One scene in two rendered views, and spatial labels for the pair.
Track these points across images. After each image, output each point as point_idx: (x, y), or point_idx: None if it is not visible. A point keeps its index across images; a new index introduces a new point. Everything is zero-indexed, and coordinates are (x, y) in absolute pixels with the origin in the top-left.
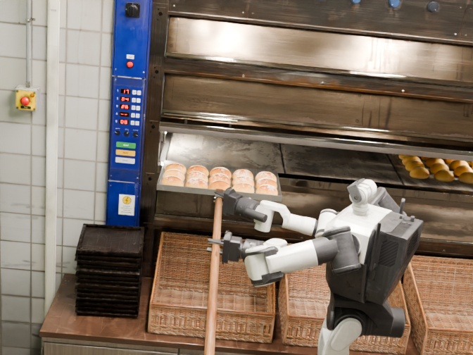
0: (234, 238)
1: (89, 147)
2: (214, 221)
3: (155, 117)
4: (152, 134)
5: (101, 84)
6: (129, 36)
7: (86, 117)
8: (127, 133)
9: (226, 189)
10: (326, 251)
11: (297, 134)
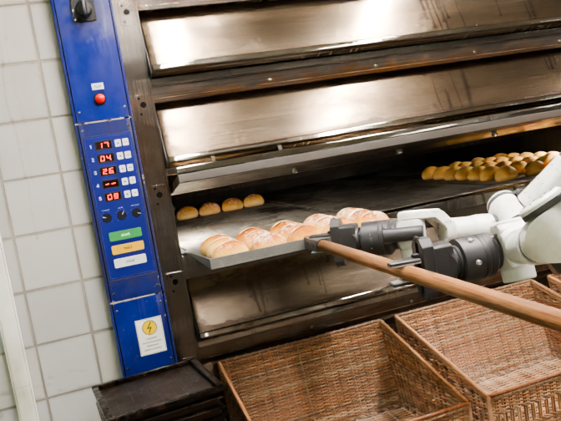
0: (434, 243)
1: (64, 259)
2: (356, 256)
3: (159, 180)
4: (160, 207)
5: (58, 146)
6: (87, 53)
7: (48, 209)
8: (123, 214)
9: (330, 220)
10: None
11: None
